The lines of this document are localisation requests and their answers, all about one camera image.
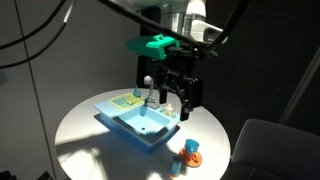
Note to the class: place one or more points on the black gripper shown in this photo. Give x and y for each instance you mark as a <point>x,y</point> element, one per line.
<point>186,86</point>

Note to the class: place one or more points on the orange toy saucer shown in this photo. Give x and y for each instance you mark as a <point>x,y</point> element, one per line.
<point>194,161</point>

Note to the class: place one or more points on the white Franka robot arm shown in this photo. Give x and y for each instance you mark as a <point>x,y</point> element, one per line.
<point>186,20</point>

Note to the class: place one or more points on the grey diagonal metal pole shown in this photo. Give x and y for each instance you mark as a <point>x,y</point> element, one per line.
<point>300,86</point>

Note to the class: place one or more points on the grey toy faucet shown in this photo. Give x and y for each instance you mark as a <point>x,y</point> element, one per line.
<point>151,91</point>

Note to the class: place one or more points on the blue toy mug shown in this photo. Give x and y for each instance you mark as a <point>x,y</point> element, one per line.
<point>192,146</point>

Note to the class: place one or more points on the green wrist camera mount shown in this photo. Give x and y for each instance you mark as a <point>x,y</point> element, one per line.
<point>150,46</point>

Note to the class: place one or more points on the cream toy soap bottle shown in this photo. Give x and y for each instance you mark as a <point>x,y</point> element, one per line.
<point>168,110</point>

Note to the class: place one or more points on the light blue toy sink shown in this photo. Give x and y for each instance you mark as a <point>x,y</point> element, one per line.
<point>143,125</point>

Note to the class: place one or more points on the blue toy spatula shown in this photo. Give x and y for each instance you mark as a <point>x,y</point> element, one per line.
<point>136,90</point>

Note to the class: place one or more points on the yellow-green toy dish rack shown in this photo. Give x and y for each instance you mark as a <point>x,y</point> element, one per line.
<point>125,101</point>

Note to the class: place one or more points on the grey chair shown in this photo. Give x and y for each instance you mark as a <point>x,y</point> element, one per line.
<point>273,150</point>

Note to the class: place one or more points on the tall blue cup orange rim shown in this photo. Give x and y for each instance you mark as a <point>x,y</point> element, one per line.
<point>175,166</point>

